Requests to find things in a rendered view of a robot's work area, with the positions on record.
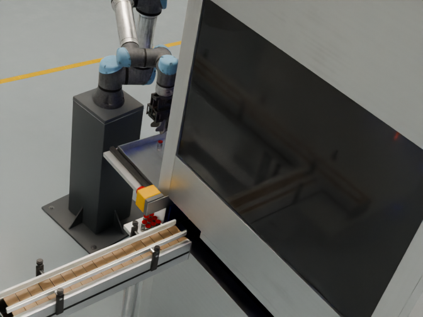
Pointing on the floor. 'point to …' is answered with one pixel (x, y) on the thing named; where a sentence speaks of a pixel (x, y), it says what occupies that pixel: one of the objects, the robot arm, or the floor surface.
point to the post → (176, 120)
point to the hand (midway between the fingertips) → (162, 131)
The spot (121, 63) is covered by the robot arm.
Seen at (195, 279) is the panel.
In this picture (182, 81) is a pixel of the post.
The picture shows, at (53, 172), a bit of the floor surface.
